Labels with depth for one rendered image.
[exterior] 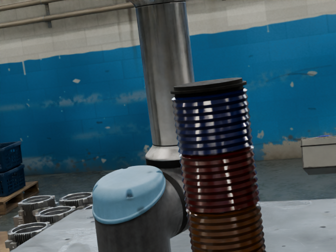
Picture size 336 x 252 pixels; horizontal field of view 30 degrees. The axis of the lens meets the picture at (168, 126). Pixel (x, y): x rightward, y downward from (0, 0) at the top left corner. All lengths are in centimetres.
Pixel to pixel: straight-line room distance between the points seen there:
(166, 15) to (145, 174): 26
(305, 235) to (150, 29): 64
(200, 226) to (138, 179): 49
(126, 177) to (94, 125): 602
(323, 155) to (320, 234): 44
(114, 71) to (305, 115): 210
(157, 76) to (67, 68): 605
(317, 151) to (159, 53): 30
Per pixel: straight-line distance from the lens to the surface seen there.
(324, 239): 140
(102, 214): 96
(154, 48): 103
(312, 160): 102
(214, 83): 47
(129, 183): 96
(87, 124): 704
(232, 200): 47
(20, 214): 337
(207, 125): 46
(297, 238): 142
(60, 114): 717
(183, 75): 103
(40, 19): 706
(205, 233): 49
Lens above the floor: 125
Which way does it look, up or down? 7 degrees down
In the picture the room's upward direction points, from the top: 8 degrees counter-clockwise
